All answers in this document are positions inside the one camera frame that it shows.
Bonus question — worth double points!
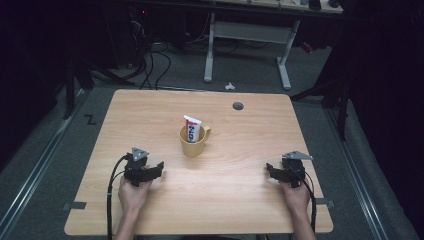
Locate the person's left hand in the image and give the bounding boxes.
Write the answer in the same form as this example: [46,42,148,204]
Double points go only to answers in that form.
[117,175,153,215]

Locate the yellow cup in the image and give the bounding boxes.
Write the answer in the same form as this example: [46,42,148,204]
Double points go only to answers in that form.
[178,124,212,159]

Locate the metal floor rail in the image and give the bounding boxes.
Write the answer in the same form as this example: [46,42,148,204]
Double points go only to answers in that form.
[0,88,92,234]
[323,107,390,240]

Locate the black floor cables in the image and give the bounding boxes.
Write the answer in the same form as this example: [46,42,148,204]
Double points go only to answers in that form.
[131,19,173,91]

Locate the white toothpaste tube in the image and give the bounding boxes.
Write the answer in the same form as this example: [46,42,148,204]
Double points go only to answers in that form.
[183,114,203,144]

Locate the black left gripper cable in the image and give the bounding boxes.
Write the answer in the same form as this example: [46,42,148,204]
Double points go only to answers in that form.
[106,153,130,240]

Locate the grey tape strip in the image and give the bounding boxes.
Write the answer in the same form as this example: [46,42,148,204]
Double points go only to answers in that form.
[61,201,88,212]
[314,198,336,209]

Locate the white metal desk frame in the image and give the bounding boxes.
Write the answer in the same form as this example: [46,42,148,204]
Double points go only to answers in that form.
[203,12,301,91]

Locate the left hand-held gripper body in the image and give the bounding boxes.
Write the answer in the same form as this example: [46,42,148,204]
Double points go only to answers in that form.
[123,146,150,188]

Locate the small red object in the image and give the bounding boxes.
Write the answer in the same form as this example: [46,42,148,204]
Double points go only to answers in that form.
[300,41,315,55]

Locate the person's right hand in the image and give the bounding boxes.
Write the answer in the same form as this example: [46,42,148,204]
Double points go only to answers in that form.
[280,179,312,219]

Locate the black metal stand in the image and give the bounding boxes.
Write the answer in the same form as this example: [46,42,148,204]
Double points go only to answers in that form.
[62,54,136,121]
[289,74,350,142]

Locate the light wooden desk top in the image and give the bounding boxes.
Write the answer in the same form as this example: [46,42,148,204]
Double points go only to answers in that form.
[213,0,344,15]

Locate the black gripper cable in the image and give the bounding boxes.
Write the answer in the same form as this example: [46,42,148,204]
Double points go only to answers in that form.
[299,169,318,235]
[106,153,130,240]

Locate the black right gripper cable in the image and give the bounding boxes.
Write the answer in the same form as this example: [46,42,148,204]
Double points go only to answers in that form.
[299,169,318,235]

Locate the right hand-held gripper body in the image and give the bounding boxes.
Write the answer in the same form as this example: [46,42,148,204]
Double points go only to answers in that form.
[280,150,314,189]

